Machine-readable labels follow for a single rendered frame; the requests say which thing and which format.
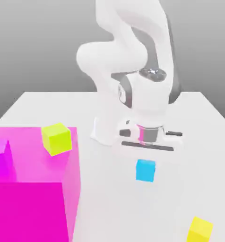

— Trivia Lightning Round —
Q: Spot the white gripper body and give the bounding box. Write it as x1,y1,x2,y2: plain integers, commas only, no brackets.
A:
113,139,182,160

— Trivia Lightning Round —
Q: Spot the large magenta box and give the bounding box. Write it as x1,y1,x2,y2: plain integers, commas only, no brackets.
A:
0,126,81,242

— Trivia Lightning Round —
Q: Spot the small yellow cube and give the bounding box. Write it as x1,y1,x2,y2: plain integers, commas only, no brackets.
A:
186,216,214,242

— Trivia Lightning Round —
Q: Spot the small lime cube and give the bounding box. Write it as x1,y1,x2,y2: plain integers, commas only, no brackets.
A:
41,122,73,157

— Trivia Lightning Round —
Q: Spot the small blue cube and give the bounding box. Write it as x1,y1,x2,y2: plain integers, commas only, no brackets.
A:
136,159,156,183

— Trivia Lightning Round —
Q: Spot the small magenta cube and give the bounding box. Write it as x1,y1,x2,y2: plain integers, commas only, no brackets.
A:
0,139,17,183

